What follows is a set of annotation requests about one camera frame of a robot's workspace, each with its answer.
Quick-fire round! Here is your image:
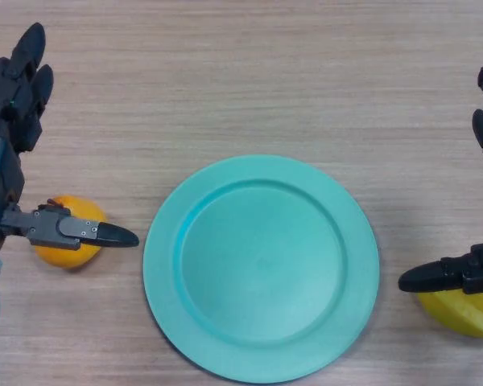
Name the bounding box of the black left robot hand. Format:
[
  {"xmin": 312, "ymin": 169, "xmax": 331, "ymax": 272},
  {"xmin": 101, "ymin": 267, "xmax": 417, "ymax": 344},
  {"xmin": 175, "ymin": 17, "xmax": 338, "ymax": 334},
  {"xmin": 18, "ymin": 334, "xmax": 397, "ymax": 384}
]
[{"xmin": 0, "ymin": 22, "xmax": 140, "ymax": 255}]

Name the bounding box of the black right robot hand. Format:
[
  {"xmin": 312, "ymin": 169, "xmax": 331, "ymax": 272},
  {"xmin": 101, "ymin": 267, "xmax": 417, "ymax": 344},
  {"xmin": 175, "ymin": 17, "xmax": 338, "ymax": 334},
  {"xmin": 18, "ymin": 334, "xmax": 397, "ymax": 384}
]
[{"xmin": 398, "ymin": 66, "xmax": 483, "ymax": 295}]

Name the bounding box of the yellow starfruit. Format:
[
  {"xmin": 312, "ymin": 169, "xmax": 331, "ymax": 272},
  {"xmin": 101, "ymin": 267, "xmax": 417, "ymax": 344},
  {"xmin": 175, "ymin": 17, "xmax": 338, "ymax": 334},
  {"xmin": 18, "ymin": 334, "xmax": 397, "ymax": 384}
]
[{"xmin": 417, "ymin": 289, "xmax": 483, "ymax": 339}]

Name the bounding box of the green round plate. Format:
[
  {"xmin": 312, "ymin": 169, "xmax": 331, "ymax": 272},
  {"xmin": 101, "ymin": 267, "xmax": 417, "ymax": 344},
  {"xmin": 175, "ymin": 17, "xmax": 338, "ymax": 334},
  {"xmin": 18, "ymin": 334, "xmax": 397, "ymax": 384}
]
[{"xmin": 142, "ymin": 154, "xmax": 380, "ymax": 384}]

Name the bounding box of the orange pear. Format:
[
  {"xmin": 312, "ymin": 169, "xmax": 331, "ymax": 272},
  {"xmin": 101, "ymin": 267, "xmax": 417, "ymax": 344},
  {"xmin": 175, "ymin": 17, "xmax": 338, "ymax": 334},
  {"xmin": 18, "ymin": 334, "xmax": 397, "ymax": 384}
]
[{"xmin": 34, "ymin": 195, "xmax": 108, "ymax": 270}]

